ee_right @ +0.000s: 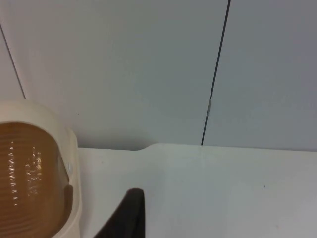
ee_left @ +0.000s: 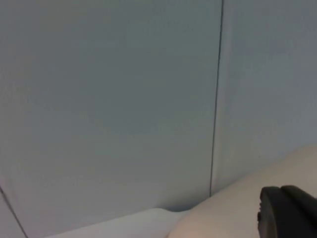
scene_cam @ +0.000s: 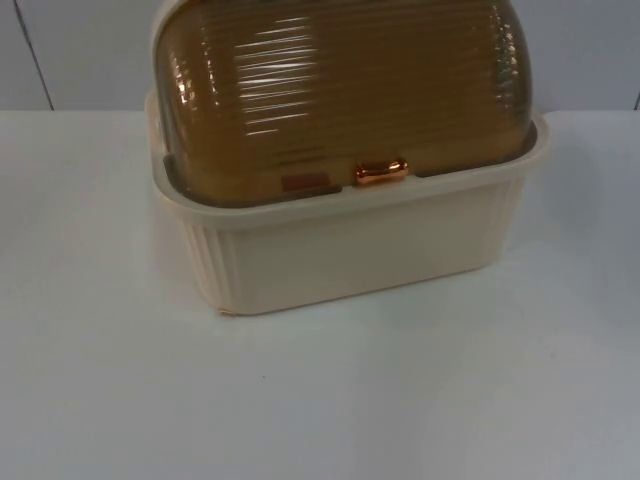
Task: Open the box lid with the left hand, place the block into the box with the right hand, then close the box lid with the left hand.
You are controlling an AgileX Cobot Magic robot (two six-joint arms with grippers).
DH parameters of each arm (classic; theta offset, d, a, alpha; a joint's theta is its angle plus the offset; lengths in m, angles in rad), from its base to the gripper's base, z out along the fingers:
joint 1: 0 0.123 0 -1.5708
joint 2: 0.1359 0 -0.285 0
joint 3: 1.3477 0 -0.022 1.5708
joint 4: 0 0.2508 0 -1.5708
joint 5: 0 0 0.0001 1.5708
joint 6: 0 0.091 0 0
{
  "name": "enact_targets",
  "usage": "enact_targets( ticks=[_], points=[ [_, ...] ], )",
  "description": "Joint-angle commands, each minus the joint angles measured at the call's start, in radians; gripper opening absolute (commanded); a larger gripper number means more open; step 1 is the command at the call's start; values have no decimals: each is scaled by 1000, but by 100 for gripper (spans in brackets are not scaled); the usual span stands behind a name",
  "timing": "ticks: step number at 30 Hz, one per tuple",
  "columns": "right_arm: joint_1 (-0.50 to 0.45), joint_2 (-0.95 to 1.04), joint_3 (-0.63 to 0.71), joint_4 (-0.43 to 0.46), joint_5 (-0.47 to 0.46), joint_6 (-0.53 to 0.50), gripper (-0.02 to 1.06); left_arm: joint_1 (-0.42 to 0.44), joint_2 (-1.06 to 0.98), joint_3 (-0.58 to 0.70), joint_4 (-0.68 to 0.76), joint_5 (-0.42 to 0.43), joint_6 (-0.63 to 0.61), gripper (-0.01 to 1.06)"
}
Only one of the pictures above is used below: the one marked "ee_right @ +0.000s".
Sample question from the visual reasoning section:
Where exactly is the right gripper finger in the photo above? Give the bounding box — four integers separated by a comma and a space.
93, 188, 146, 238

